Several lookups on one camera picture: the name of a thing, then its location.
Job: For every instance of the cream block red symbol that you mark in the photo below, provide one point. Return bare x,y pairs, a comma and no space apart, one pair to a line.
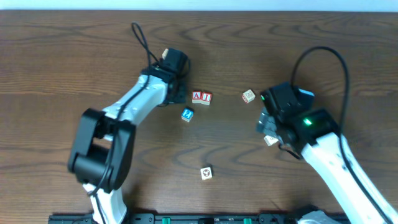
206,173

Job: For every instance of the red letter I block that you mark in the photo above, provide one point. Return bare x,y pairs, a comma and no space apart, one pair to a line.
206,98

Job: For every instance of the blue number 2 block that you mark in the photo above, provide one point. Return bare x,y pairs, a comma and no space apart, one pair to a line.
187,115

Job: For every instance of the red letter A block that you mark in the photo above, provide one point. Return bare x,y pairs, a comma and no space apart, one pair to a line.
196,97

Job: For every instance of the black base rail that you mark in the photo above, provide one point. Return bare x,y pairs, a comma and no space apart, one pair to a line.
148,218

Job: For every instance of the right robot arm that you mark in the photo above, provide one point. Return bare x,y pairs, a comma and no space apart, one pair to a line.
315,137

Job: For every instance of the cream block top centre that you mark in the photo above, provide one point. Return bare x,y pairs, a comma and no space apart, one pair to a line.
164,54

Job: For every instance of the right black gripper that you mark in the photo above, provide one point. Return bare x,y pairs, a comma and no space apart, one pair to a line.
267,123

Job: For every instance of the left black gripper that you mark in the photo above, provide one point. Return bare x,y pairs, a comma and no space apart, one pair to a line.
178,94

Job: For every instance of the cream block right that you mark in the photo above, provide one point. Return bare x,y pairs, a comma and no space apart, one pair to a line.
270,140

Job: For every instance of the cream block with red side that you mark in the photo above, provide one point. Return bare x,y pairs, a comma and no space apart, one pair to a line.
248,96

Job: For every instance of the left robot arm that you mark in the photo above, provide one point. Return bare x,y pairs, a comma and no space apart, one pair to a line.
102,151

